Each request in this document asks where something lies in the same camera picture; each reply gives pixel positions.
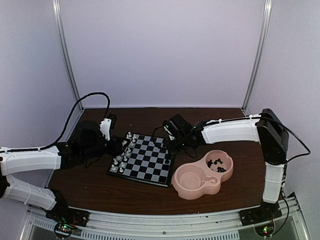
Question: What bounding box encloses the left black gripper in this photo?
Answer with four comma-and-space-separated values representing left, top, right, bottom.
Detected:
81, 134, 130, 161

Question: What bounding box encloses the black and white chessboard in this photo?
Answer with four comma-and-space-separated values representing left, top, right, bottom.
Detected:
107, 132, 174, 188

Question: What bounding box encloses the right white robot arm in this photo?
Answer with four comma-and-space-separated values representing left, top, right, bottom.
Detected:
162, 108, 289, 221

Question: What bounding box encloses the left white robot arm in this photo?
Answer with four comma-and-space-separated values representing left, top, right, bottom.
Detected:
0, 118, 129, 222

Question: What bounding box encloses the pile of black chess pieces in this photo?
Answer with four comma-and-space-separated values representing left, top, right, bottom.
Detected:
206, 158, 227, 173

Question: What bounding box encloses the pink double pet bowl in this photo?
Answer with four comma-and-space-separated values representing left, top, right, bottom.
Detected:
171, 150, 234, 200

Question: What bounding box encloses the left black cable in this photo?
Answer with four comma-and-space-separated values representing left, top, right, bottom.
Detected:
37, 91, 111, 151

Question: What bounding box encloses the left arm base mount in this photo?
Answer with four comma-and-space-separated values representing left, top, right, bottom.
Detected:
45, 208, 90, 227

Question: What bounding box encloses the front aluminium rail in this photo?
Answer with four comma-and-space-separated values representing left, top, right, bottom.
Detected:
24, 194, 305, 240

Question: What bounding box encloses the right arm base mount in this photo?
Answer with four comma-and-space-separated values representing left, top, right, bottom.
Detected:
239, 206, 282, 226

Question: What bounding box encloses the left aluminium frame post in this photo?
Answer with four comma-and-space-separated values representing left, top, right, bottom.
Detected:
52, 0, 80, 101

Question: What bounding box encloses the aluminium frame post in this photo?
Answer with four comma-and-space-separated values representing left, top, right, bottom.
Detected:
52, 0, 80, 101
241, 0, 273, 115

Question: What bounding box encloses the right aluminium frame post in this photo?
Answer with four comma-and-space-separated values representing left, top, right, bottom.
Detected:
241, 0, 273, 115

